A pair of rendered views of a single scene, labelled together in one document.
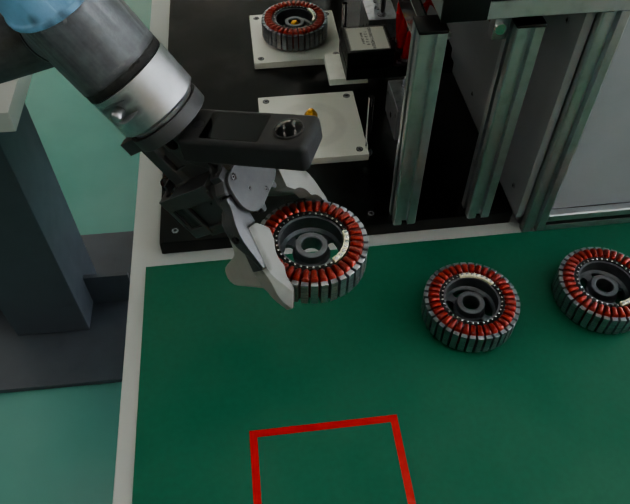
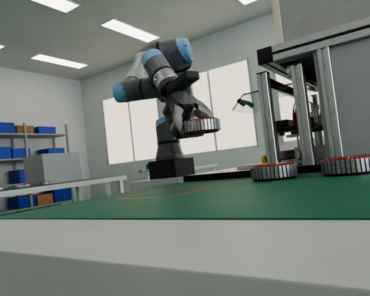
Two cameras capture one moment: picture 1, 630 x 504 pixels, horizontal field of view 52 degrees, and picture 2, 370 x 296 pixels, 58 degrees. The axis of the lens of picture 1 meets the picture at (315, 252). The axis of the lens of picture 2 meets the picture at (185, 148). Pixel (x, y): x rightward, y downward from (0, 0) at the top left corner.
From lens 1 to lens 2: 0.88 m
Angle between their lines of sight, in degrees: 63
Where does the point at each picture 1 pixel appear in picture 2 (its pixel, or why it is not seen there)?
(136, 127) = (157, 82)
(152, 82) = (164, 71)
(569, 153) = (334, 117)
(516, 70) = (298, 84)
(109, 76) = (155, 69)
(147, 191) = not seen: hidden behind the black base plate
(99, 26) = (156, 60)
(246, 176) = (182, 97)
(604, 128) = (351, 105)
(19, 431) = not seen: outside the picture
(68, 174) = not seen: hidden behind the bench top
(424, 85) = (265, 95)
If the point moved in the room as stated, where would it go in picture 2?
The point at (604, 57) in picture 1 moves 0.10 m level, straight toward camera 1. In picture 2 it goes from (326, 67) to (295, 67)
